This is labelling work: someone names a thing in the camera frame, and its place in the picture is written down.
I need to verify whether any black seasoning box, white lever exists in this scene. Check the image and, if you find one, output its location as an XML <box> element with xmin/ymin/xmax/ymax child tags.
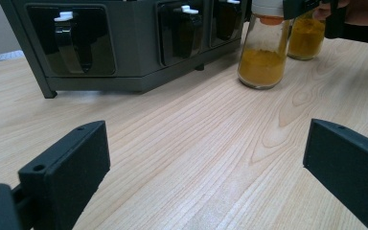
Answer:
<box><xmin>210</xmin><ymin>0</ymin><xmax>247</xmax><ymax>48</ymax></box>
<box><xmin>157</xmin><ymin>1</ymin><xmax>204</xmax><ymax>67</ymax></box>
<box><xmin>26</xmin><ymin>3</ymin><xmax>118</xmax><ymax>78</ymax></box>

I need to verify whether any glass jar of orange spice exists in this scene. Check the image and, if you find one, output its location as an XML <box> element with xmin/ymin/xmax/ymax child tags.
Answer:
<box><xmin>287</xmin><ymin>9</ymin><xmax>327</xmax><ymax>61</ymax></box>

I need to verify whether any dark grey seasoning rack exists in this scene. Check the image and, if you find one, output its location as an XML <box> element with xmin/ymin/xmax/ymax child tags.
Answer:
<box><xmin>0</xmin><ymin>0</ymin><xmax>248</xmax><ymax>100</ymax></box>

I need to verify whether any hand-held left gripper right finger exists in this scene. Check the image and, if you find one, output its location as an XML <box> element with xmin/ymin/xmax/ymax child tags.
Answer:
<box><xmin>302</xmin><ymin>118</ymin><xmax>368</xmax><ymax>230</ymax></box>

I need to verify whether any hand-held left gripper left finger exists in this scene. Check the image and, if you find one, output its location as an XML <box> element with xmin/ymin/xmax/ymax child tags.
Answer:
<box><xmin>17</xmin><ymin>120</ymin><xmax>111</xmax><ymax>230</ymax></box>

